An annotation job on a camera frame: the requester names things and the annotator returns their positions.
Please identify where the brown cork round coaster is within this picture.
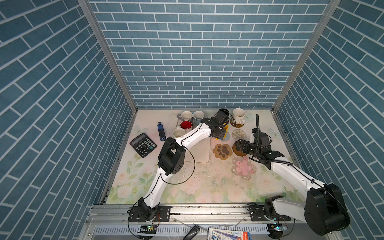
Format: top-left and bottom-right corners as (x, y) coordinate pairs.
(233, 147), (248, 157)

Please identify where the dark brown wooden coaster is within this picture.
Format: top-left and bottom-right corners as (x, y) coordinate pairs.
(230, 118), (244, 128)

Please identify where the brown paw print coaster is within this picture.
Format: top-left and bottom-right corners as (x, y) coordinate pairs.
(213, 144), (233, 161)

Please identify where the pink flower coaster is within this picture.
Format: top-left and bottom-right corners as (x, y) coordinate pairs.
(231, 157), (257, 181)

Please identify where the white speckled mug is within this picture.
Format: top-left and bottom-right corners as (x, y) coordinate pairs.
(233, 108), (246, 124)

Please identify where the beige serving tray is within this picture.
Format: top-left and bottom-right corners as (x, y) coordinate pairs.
(182, 123), (211, 163)

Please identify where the yellow mug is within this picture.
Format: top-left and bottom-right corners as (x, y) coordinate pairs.
(221, 125), (229, 141)

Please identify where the blue grey woven coaster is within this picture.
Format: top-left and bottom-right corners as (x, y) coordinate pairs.
(222, 132), (231, 142)

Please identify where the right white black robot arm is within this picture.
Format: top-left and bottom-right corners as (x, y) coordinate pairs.
(235, 131), (351, 236)

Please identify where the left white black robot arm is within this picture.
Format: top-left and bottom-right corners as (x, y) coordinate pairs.
(138, 109), (230, 221)

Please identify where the light blue floral mug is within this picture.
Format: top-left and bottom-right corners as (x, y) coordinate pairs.
(193, 111), (205, 127)

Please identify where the red inside mug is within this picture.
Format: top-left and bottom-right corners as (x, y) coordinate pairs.
(180, 121), (193, 133)

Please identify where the cream white mug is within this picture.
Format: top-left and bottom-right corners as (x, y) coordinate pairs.
(173, 128), (186, 139)

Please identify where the blue stapler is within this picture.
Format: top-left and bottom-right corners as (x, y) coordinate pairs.
(158, 122), (166, 142)

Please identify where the black calculator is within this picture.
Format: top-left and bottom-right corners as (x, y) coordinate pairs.
(130, 133), (157, 158)

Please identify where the blue white printed package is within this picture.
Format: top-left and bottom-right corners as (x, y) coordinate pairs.
(208, 228), (252, 240)

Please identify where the black handheld device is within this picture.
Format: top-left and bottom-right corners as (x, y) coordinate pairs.
(183, 225), (201, 240)

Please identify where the green circuit board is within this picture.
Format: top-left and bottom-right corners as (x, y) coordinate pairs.
(138, 226), (158, 235)

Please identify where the white mug grey handle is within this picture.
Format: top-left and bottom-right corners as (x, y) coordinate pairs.
(177, 111), (193, 122)

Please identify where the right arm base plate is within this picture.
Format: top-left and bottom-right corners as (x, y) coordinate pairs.
(246, 203), (291, 222)

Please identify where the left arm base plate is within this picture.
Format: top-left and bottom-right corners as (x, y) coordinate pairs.
(127, 206), (171, 223)

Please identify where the aluminium front rail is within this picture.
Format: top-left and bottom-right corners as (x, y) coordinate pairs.
(79, 204), (343, 240)

